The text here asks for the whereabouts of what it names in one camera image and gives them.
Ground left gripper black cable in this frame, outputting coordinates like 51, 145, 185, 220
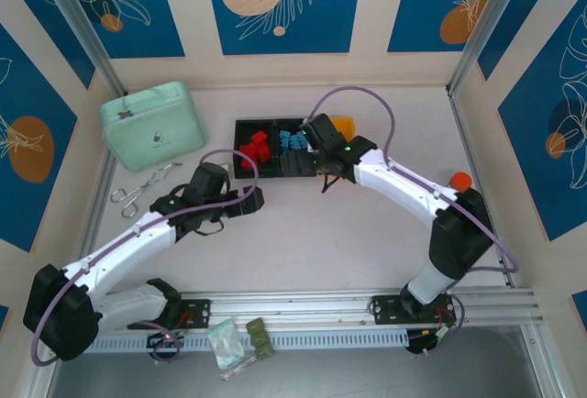
192, 221, 226, 237

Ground mint green zip case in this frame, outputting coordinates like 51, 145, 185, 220
99, 80, 207, 173

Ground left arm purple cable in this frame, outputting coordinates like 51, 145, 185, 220
30, 148, 259, 368

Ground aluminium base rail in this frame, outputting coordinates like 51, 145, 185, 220
39, 288, 540, 335

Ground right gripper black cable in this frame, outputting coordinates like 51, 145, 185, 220
320, 172, 343, 195

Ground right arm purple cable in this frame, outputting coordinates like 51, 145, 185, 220
305, 85, 520, 353

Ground metal scissor tongs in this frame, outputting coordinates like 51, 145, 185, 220
109, 162, 184, 219

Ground orange-capped bottle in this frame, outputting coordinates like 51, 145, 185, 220
448, 171, 474, 193

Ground white slotted cable duct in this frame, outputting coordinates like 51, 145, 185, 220
86, 328, 410, 354

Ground clear plastic bag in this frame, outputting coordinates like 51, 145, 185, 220
206, 316, 248, 370

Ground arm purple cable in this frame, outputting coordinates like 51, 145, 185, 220
305, 85, 520, 353
30, 148, 259, 368

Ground aluminium frame post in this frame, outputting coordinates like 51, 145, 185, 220
32, 0, 127, 96
445, 0, 537, 97

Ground small clear packet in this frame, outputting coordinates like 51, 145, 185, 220
218, 355, 259, 381

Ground aluminium side rail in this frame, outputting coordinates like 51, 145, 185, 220
447, 88, 531, 292
66, 90, 127, 301

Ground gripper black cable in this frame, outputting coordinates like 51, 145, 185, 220
192, 221, 226, 237
320, 172, 343, 195

